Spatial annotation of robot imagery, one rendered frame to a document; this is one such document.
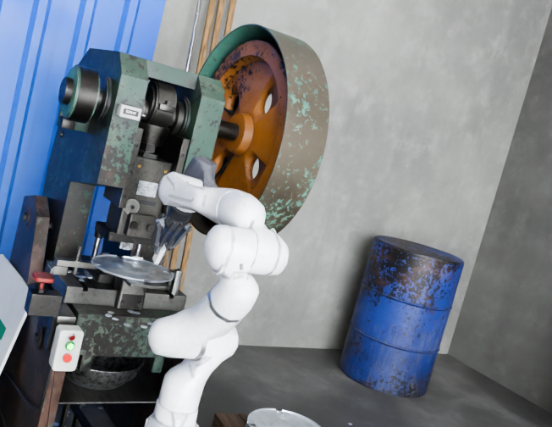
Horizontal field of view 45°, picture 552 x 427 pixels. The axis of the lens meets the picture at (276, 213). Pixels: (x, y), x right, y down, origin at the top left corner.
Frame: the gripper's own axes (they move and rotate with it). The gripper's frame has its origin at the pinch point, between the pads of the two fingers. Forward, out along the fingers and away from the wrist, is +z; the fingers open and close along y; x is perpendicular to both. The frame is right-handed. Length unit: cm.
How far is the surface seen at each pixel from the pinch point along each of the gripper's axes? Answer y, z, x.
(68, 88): -33, -29, 43
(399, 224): 242, 53, 133
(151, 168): -0.1, -13.2, 30.7
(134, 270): -1.2, 15.2, 7.9
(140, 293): 2.9, 21.8, 3.8
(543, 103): 331, -55, 162
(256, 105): 36, -40, 46
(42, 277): -33.8, 14.6, -0.7
